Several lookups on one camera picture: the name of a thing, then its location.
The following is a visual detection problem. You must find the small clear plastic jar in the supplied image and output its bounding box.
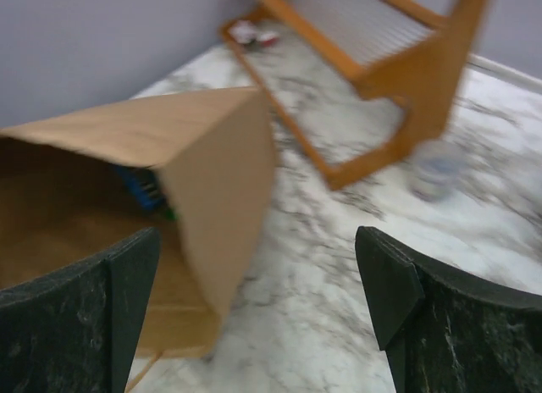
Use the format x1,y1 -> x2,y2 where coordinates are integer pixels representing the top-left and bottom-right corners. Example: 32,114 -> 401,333
409,140 -> 466,202

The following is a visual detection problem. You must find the brown paper bag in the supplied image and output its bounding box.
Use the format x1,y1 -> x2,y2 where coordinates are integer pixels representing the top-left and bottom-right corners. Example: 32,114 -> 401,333
1,87 -> 276,358

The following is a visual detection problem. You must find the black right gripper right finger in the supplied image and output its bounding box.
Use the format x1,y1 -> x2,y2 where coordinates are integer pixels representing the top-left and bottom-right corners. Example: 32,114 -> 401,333
355,226 -> 541,392

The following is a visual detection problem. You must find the small blue snack packet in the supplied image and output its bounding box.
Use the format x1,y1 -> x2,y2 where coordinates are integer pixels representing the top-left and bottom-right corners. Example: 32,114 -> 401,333
113,165 -> 167,212

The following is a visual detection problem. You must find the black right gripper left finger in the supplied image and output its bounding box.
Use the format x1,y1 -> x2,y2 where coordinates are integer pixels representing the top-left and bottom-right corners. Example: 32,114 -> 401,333
1,228 -> 160,392

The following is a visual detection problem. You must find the white red small card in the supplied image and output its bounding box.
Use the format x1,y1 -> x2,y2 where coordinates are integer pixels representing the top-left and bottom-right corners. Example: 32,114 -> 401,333
228,20 -> 279,47

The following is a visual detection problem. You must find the orange wooden shelf rack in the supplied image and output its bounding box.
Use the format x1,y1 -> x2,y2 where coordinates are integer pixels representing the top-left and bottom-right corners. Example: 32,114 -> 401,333
219,0 -> 489,190

